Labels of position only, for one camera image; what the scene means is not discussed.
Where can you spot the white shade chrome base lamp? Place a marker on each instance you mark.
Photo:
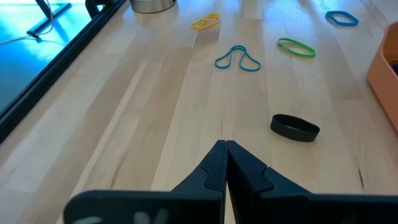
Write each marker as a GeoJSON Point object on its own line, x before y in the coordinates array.
{"type": "Point", "coordinates": [152, 6]}

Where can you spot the blue rubber band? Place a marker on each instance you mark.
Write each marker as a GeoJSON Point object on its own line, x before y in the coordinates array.
{"type": "Point", "coordinates": [237, 46]}
{"type": "Point", "coordinates": [327, 17]}

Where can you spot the wide black rubber band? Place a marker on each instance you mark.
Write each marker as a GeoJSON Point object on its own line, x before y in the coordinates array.
{"type": "Point", "coordinates": [292, 135]}

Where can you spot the orange plastic bin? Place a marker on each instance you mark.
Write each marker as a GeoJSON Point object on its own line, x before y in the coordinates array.
{"type": "Point", "coordinates": [381, 81]}

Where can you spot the green rubber band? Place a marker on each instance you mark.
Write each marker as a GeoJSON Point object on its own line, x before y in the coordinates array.
{"type": "Point", "coordinates": [313, 54]}

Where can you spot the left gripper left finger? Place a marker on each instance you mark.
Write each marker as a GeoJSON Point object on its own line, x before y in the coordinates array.
{"type": "Point", "coordinates": [186, 205]}

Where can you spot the yellow rubber band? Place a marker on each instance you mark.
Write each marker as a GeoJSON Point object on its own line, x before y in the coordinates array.
{"type": "Point", "coordinates": [194, 25]}

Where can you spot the black desk foot bar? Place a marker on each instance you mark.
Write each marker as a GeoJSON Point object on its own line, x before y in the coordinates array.
{"type": "Point", "coordinates": [51, 20]}

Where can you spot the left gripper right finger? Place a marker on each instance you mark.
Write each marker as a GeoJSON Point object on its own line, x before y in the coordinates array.
{"type": "Point", "coordinates": [280, 208]}

